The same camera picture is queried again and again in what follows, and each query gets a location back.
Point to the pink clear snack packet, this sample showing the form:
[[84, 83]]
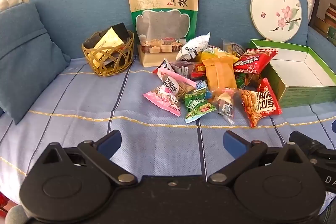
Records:
[[162, 100]]

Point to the white pink-edged snack packet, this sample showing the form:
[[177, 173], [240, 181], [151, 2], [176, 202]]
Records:
[[174, 82]]

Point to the blue fabric sofa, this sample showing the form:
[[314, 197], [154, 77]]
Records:
[[92, 3]]

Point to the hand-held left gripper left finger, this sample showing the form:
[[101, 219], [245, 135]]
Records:
[[110, 141]]

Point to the black packet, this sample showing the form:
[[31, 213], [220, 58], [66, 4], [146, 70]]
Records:
[[120, 29]]

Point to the small dark snack packet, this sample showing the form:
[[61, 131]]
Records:
[[164, 65]]

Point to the blue pillow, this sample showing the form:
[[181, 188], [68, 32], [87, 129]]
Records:
[[23, 56]]

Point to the green snack packet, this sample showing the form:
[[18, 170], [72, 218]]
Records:
[[200, 109], [195, 98]]

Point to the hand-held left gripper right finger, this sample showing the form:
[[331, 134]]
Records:
[[232, 141]]

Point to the dark brown snack packet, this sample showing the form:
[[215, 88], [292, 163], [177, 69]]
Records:
[[182, 69]]

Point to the white black-print snack bag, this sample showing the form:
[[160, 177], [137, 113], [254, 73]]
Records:
[[193, 47]]

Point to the green cardboard box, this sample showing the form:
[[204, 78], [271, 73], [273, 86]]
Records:
[[302, 69]]

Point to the stack of books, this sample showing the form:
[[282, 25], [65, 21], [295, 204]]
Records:
[[330, 15]]

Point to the gold packet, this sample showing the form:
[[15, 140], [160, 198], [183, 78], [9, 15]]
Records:
[[107, 40]]

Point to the clear candy packet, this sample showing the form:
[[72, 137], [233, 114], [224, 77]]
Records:
[[224, 106]]

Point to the large beige green grain pouch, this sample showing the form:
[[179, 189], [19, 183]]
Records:
[[162, 3]]

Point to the yellow snack bag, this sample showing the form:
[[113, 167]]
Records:
[[210, 56]]

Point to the round flower print fan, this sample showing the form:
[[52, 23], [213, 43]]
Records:
[[273, 11]]

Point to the woven wicker basket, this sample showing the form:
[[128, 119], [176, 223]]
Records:
[[110, 69]]

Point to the plaid blue blanket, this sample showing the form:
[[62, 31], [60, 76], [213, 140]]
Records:
[[78, 108]]

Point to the red orange snack packet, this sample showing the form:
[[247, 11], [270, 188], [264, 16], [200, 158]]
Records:
[[265, 103]]

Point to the red checkered-edge snack packet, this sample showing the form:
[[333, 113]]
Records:
[[252, 60]]

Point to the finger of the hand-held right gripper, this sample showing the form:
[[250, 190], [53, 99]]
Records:
[[302, 141]]

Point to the small blue snack packet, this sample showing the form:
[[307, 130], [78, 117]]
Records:
[[201, 85]]

